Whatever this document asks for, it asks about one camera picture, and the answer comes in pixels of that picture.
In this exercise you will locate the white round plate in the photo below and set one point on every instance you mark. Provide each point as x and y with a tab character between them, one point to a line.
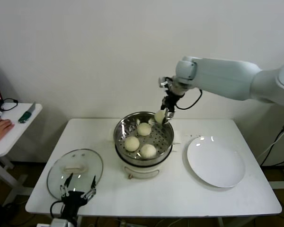
215	163

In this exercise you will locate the round glass pot lid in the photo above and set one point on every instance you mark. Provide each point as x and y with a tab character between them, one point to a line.
94	165

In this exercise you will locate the white floor frame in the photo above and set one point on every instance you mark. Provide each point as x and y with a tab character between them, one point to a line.
282	185

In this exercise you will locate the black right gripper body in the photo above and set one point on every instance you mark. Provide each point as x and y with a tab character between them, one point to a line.
171	99

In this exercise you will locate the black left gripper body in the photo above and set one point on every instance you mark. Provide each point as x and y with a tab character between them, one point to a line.
73	198

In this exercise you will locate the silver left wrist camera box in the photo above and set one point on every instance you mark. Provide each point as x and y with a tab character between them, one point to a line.
59	222

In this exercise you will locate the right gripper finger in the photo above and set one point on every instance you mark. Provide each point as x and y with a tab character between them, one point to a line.
162	106
169	117

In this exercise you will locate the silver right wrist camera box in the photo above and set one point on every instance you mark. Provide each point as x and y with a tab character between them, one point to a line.
164	82

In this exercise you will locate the white steamed baozi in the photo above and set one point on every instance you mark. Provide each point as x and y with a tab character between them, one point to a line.
159	117
144	129
131	143
148	151

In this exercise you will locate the white side table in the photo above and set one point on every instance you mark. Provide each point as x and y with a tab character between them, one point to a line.
14	139

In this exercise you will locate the steel steamer basket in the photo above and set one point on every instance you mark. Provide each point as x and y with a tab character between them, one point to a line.
163	142

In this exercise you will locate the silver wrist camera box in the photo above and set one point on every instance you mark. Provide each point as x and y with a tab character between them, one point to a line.
164	82
59	222

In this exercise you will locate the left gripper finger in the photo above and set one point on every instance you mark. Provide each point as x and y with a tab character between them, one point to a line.
66	184
92	185

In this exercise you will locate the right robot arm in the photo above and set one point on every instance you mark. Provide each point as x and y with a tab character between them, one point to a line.
227	78

